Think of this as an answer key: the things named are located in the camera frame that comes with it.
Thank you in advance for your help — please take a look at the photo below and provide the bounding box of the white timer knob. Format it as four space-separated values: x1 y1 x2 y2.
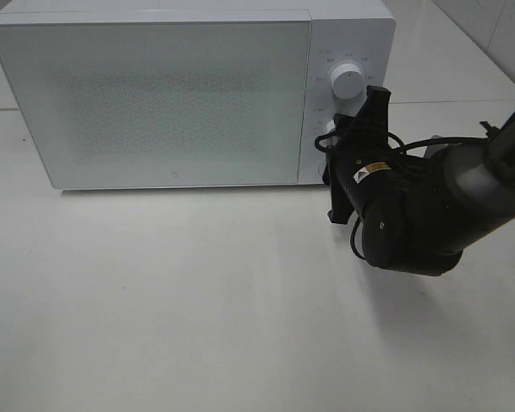
324 119 336 146

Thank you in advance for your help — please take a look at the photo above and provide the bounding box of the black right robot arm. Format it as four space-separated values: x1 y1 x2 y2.
314 86 515 276

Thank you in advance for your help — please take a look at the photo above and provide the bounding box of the upper white power knob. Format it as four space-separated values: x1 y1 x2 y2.
330 62 365 100

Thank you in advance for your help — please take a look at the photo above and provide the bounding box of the white microwave oven body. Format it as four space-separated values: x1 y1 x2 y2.
0 1 396 187

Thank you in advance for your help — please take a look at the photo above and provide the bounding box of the black camera cable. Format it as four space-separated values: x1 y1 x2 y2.
313 113 490 261

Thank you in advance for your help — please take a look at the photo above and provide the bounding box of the white microwave door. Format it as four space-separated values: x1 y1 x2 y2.
0 22 309 190

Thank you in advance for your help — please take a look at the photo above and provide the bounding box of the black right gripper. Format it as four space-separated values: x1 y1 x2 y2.
322 85 411 224

